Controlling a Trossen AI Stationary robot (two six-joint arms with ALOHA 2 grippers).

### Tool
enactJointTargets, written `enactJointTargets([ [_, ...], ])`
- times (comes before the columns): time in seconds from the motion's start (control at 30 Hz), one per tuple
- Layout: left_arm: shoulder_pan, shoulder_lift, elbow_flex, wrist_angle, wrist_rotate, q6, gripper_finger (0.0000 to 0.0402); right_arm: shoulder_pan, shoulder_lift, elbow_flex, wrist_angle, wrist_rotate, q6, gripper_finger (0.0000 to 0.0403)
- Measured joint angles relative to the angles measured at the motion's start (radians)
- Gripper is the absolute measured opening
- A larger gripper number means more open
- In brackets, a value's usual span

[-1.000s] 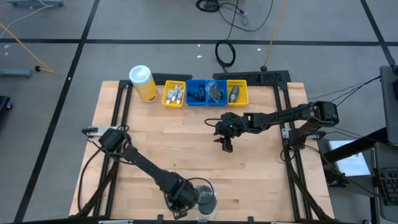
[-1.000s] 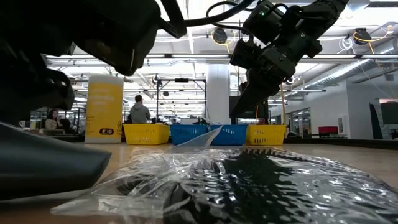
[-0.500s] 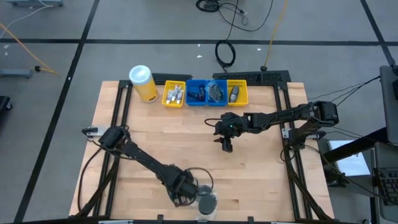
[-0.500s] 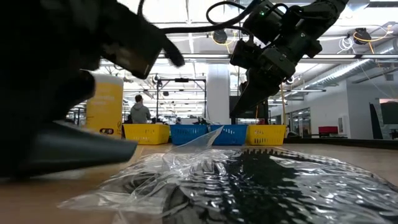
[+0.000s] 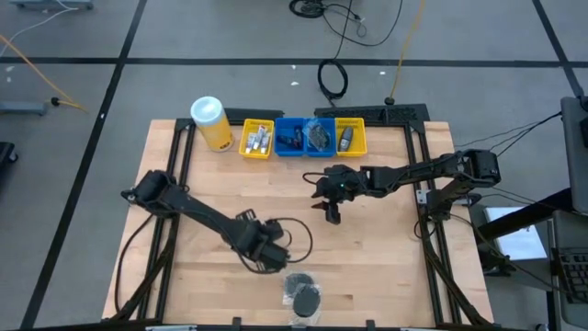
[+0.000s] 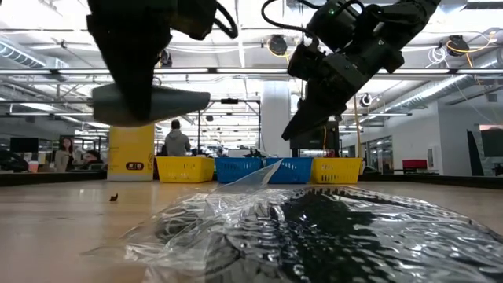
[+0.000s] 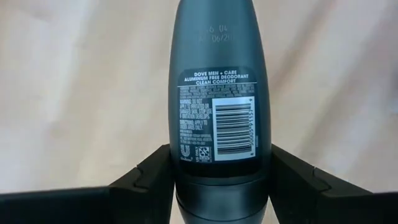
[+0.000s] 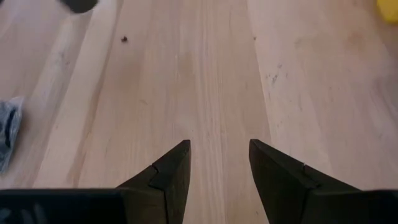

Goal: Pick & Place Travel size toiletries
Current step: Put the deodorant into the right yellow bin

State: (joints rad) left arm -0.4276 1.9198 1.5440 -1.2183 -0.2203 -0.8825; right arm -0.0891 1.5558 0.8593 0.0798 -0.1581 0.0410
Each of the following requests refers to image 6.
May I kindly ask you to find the red box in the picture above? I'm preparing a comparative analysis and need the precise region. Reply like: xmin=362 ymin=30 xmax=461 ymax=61
xmin=402 ymin=159 xmax=428 ymax=171

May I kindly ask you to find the black right camera cable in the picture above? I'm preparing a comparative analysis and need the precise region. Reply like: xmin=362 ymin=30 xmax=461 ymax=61
xmin=261 ymin=0 xmax=319 ymax=44

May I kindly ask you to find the blue plastic basket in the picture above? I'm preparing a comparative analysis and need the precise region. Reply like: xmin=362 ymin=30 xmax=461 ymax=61
xmin=263 ymin=156 xmax=314 ymax=185
xmin=215 ymin=156 xmax=264 ymax=185

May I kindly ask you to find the white building column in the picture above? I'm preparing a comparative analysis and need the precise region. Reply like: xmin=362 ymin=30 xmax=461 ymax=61
xmin=261 ymin=80 xmax=292 ymax=158

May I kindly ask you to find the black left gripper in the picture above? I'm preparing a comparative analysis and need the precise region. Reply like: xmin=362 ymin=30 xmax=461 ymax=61
xmin=86 ymin=0 xmax=218 ymax=123

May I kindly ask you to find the person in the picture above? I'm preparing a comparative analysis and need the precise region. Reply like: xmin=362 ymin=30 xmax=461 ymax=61
xmin=163 ymin=119 xmax=193 ymax=157
xmin=80 ymin=149 xmax=105 ymax=171
xmin=53 ymin=137 xmax=76 ymax=173

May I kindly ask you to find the yellow plastic basket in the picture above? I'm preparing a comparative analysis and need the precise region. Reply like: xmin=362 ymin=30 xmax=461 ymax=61
xmin=311 ymin=157 xmax=363 ymax=185
xmin=156 ymin=156 xmax=215 ymax=184

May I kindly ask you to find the black background rig frame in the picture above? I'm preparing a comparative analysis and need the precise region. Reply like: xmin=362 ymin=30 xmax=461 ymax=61
xmin=197 ymin=97 xmax=263 ymax=158

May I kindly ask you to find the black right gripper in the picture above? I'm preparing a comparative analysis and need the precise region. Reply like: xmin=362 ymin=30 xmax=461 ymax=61
xmin=281 ymin=0 xmax=406 ymax=142

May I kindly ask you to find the black monitor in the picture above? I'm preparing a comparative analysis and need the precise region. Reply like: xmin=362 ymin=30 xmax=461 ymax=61
xmin=289 ymin=120 xmax=340 ymax=158
xmin=9 ymin=137 xmax=39 ymax=153

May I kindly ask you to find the black loofah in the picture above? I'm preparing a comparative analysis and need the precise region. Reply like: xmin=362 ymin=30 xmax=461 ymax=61
xmin=80 ymin=158 xmax=503 ymax=283

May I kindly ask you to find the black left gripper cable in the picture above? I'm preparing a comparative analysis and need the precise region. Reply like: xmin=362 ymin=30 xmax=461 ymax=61
xmin=214 ymin=0 xmax=240 ymax=40

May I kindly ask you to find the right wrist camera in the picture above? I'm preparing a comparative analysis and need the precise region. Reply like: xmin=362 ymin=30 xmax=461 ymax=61
xmin=288 ymin=40 xmax=330 ymax=83

